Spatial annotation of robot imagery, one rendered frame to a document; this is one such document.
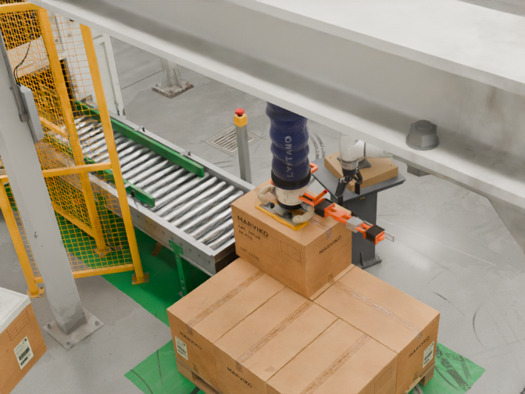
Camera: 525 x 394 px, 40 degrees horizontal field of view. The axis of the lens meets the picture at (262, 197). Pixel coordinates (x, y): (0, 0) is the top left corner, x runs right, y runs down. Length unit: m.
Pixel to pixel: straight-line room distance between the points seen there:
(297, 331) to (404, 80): 3.34
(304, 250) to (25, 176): 1.62
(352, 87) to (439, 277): 4.43
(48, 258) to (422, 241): 2.66
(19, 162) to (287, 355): 1.81
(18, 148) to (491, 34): 3.65
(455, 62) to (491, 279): 4.63
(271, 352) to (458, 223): 2.25
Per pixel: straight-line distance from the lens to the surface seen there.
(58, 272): 4.72
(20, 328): 3.90
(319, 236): 4.02
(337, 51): 0.82
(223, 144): 6.65
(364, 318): 4.12
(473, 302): 5.07
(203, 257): 4.58
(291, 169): 3.95
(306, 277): 4.11
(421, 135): 0.73
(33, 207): 4.40
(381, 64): 0.79
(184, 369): 4.56
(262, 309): 4.19
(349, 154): 3.63
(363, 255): 5.20
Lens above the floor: 3.51
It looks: 36 degrees down
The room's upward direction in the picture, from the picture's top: 4 degrees counter-clockwise
